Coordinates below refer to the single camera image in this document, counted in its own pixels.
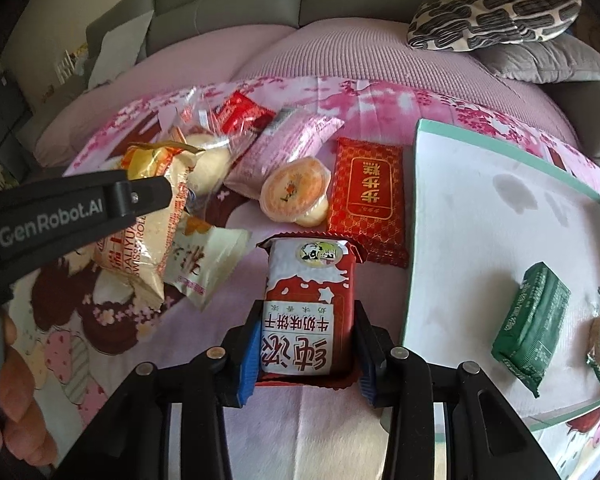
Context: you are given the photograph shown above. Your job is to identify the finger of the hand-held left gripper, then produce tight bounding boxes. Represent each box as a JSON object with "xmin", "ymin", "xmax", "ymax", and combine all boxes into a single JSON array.
[{"xmin": 110, "ymin": 174, "xmax": 174, "ymax": 227}]

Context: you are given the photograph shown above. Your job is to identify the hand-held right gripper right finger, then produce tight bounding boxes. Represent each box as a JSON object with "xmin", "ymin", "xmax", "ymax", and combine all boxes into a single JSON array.
[{"xmin": 352, "ymin": 299, "xmax": 563, "ymax": 480}]

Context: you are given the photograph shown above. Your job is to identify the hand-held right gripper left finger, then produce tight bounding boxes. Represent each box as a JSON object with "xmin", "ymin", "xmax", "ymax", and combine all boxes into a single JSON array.
[{"xmin": 55, "ymin": 300, "xmax": 266, "ymax": 480}]

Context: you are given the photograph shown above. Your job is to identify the orange swiss roll packet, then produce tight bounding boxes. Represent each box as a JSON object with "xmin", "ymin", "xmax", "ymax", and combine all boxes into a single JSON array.
[{"xmin": 92, "ymin": 142, "xmax": 206, "ymax": 311}]

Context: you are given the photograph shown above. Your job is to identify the red white biscuit packet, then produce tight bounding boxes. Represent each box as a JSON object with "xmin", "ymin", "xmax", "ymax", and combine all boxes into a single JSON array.
[{"xmin": 256, "ymin": 232, "xmax": 368, "ymax": 393}]

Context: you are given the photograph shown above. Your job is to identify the cream packet with orange print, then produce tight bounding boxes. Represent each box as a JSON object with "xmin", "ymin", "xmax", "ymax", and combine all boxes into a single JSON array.
[{"xmin": 162, "ymin": 215, "xmax": 253, "ymax": 311}]

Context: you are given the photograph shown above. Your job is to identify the jelly cup with orange lid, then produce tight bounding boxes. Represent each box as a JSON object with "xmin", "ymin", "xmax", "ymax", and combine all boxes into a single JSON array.
[{"xmin": 260, "ymin": 156, "xmax": 331, "ymax": 227}]

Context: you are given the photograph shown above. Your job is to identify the dark green snack packet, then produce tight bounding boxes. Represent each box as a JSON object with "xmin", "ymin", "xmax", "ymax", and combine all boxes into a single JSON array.
[{"xmin": 491, "ymin": 261, "xmax": 572, "ymax": 398}]

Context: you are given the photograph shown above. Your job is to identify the white box with teal rim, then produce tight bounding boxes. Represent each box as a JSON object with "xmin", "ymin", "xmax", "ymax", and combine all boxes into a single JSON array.
[{"xmin": 399, "ymin": 119, "xmax": 600, "ymax": 431}]

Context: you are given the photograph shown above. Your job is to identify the person's left hand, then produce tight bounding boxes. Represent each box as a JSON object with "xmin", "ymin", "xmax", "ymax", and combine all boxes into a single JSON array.
[{"xmin": 0, "ymin": 310, "xmax": 58, "ymax": 467}]

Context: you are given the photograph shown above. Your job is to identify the clear bread bag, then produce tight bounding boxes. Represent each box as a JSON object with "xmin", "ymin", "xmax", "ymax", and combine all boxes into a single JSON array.
[{"xmin": 170, "ymin": 85, "xmax": 261, "ymax": 197}]

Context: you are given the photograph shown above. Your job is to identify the printed cartoon blanket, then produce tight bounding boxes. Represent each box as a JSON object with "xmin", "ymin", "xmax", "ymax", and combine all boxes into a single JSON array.
[{"xmin": 0, "ymin": 75, "xmax": 600, "ymax": 480}]

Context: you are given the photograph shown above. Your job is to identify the grey cabinet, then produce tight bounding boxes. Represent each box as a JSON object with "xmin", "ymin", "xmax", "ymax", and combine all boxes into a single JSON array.
[{"xmin": 0, "ymin": 67, "xmax": 36, "ymax": 161}]

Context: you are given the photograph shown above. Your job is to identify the small red snack packet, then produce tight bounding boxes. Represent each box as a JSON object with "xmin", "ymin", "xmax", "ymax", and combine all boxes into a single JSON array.
[{"xmin": 212, "ymin": 91, "xmax": 276, "ymax": 138}]

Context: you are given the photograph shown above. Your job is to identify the pink snack packet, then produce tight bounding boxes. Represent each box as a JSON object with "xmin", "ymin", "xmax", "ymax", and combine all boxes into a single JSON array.
[{"xmin": 225, "ymin": 107, "xmax": 345, "ymax": 201}]

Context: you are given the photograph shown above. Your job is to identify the light grey pillow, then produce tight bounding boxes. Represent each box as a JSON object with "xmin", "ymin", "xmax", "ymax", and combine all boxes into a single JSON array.
[{"xmin": 87, "ymin": 10, "xmax": 155, "ymax": 92}]

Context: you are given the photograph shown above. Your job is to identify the red packet with gold print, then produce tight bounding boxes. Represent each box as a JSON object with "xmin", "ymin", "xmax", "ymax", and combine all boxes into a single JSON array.
[{"xmin": 326, "ymin": 136, "xmax": 410, "ymax": 268}]

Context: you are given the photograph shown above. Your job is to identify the grey cushion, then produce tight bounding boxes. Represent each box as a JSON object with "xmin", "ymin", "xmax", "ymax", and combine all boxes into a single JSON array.
[{"xmin": 472, "ymin": 35, "xmax": 600, "ymax": 85}]

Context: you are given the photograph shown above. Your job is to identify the black white patterned cushion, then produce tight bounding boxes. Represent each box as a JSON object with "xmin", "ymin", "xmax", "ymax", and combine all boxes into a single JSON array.
[{"xmin": 406, "ymin": 0, "xmax": 583, "ymax": 54}]

